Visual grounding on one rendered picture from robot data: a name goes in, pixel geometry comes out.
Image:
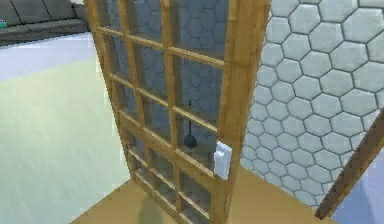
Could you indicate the small green object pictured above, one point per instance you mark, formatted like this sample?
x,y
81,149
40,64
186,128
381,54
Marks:
x,y
2,24

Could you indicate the wooden glass-paned room door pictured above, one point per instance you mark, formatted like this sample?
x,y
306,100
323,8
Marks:
x,y
240,66

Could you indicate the grey sofa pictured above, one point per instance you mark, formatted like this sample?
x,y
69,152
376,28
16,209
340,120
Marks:
x,y
36,20

